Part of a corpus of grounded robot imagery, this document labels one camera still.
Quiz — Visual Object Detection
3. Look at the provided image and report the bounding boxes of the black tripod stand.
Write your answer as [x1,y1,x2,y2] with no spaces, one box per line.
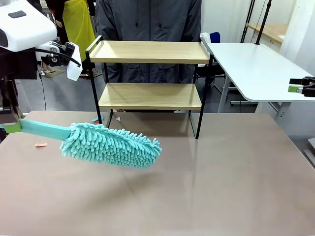
[240,0,256,44]

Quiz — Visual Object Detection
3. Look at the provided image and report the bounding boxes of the large white table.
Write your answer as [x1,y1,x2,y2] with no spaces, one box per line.
[200,43,315,121]

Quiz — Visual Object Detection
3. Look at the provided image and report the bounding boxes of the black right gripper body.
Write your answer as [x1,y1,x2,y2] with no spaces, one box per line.
[301,76,315,98]

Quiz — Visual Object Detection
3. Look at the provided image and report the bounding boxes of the grey metal rail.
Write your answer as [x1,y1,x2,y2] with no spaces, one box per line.
[303,137,315,169]

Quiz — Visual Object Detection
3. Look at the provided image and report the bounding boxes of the blue office chair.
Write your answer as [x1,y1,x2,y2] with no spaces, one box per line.
[196,31,237,107]

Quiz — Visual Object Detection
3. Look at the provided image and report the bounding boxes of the light wooden table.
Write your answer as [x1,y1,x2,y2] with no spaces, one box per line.
[245,23,289,45]

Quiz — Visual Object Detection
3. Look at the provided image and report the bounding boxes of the teal microfiber duster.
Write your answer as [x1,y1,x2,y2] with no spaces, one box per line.
[0,118,163,170]

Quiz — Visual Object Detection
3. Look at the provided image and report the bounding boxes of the black stand pole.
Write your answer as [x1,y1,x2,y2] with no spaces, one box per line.
[255,0,273,45]

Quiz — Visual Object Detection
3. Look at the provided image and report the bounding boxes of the person in grey jacket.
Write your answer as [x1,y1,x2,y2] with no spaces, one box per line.
[94,0,202,84]

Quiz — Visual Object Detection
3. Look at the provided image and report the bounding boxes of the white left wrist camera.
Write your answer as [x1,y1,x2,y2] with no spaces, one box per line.
[36,41,82,81]

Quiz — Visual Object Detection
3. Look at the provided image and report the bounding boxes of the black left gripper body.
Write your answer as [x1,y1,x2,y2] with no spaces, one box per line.
[0,48,37,81]

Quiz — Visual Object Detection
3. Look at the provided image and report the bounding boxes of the two-tier wooden black-framed shelf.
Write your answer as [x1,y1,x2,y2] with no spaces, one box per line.
[85,35,215,140]

